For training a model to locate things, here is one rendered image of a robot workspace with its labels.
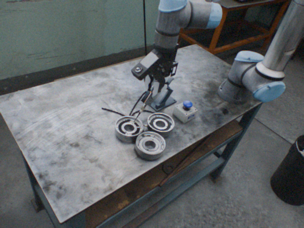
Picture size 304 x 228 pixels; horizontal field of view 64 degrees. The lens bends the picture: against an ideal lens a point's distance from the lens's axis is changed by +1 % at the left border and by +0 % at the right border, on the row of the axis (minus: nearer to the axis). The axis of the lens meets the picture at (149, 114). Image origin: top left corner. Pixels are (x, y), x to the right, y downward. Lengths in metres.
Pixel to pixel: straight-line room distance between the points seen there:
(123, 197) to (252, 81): 0.71
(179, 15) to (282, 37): 0.42
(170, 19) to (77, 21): 1.79
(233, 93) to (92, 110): 0.65
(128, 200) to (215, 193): 0.94
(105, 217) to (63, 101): 0.49
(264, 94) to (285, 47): 0.19
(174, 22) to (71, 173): 0.55
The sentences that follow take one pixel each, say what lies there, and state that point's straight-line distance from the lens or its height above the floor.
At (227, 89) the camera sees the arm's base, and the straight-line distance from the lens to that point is 1.23.
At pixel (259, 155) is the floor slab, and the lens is 2.29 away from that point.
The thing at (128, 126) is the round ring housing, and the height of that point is 0.82.
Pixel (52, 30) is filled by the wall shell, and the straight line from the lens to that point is 2.41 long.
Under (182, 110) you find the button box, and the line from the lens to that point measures 1.01.
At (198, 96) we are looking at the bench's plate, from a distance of 1.20.
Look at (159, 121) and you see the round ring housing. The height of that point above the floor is 0.82.
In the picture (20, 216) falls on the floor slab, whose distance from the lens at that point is 1.70.
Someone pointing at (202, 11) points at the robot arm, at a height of 1.25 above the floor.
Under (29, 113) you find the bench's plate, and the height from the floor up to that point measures 0.80.
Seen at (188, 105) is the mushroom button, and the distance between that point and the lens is 1.00.
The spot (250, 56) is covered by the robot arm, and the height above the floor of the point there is 1.03.
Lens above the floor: 1.48
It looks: 41 degrees down
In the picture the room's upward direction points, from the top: 12 degrees clockwise
